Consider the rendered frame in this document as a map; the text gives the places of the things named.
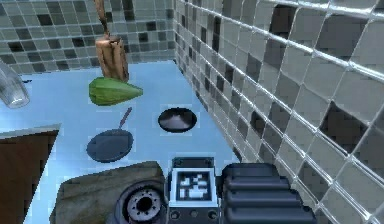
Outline brown wooden cabinet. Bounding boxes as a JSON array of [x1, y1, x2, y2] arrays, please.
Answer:
[[0, 123, 62, 224]]

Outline brown stone slab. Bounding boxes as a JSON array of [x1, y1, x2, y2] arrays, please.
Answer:
[[49, 161, 167, 224]]

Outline dark frying pan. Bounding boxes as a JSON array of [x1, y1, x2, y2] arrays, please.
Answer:
[[86, 106, 135, 164]]

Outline black round bowl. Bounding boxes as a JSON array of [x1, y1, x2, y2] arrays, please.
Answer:
[[157, 106, 198, 134]]

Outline green squash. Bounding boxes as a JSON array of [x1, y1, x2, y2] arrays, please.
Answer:
[[88, 76, 144, 107]]

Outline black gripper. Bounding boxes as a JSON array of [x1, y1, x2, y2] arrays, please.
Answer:
[[114, 181, 169, 224]]

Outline clear glass cup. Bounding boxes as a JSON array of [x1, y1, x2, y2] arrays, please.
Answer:
[[0, 60, 31, 110]]

